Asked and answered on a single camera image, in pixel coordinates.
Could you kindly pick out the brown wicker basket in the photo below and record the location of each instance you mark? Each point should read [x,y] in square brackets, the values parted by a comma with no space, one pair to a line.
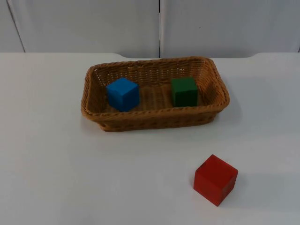
[154,118]

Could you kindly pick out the blue cube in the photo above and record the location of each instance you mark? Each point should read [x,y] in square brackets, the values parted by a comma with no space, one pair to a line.
[122,93]

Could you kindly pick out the green cube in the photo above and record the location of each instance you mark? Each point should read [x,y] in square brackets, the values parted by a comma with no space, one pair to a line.
[184,92]

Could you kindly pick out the red cube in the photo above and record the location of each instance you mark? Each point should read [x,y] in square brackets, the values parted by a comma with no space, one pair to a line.
[214,179]

